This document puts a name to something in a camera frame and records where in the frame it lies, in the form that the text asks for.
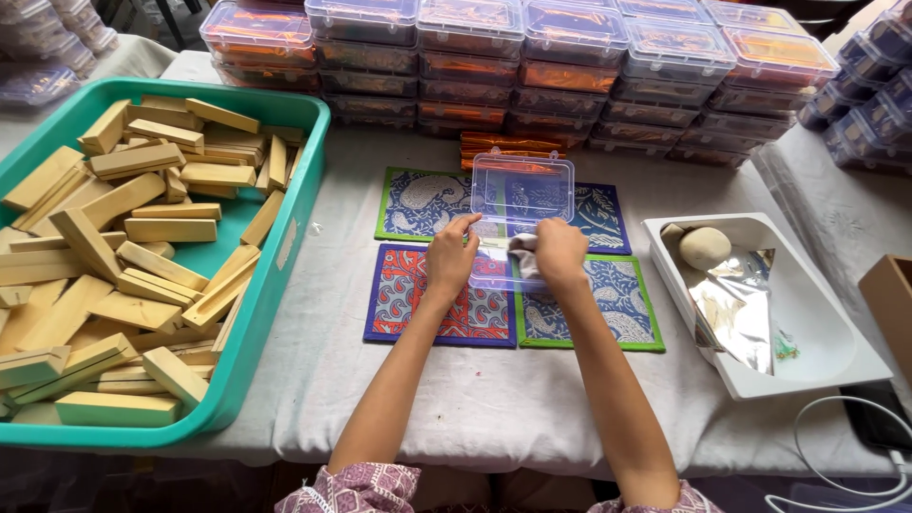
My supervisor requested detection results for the person's left hand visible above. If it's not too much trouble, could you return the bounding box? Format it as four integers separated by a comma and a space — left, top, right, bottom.
425, 212, 484, 304

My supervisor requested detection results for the person's right hand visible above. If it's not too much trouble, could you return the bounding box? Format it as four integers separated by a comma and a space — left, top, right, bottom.
534, 217, 591, 294

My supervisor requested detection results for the grey cleaning cloth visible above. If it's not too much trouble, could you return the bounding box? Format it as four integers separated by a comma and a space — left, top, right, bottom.
507, 233, 544, 281

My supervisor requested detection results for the clear plastic hinged box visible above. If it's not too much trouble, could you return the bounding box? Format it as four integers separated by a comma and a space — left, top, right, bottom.
466, 150, 577, 295

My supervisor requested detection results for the blue leaf-print mat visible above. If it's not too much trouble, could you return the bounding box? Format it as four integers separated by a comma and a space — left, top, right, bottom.
497, 178, 633, 256

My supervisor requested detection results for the blue paisley green-edged mat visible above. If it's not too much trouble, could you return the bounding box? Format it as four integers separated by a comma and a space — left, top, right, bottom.
513, 254, 666, 353
375, 167, 501, 244

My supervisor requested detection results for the stack of orange foil packets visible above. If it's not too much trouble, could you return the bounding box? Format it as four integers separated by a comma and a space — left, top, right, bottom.
459, 131, 568, 173

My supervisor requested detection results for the beige round ball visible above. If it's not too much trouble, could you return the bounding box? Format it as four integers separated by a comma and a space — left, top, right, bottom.
678, 227, 733, 272

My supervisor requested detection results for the stack of filled clear boxes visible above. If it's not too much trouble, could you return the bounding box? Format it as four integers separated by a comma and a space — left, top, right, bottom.
199, 0, 842, 171

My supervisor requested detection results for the red patterned blue-edged mat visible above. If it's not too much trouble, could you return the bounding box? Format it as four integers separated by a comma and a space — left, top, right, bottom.
363, 244, 518, 349

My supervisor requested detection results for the white tablecloth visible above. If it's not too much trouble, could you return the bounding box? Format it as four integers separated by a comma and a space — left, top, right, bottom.
0, 34, 912, 480

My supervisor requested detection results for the silver foil bag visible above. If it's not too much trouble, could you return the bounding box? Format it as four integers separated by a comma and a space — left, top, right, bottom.
659, 223, 778, 377

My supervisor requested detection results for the white plastic tray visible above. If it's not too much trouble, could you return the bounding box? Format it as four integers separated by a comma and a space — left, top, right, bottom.
641, 212, 894, 401

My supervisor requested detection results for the teal plastic tray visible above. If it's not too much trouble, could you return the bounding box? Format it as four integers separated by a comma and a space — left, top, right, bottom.
0, 77, 332, 451

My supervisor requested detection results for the purple patterned garment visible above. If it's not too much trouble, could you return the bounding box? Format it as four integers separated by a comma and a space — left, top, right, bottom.
274, 463, 725, 513

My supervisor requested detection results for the brown cardboard box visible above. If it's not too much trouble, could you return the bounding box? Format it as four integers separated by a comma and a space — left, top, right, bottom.
858, 254, 912, 386

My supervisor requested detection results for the stack of blue-filled clear boxes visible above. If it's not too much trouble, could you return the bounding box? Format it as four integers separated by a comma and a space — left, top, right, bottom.
797, 0, 912, 176

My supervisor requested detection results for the black flat device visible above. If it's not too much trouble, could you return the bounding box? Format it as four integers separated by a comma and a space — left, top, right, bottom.
841, 381, 912, 452

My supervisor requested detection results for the pile of wooden blocks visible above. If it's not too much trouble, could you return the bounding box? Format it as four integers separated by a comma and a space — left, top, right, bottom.
0, 95, 307, 428

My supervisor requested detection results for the heap of clear bagged boxes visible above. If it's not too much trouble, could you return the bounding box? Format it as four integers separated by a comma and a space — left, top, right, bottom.
0, 0, 121, 108

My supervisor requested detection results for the white cable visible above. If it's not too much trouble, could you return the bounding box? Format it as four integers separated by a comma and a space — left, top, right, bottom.
764, 395, 912, 513

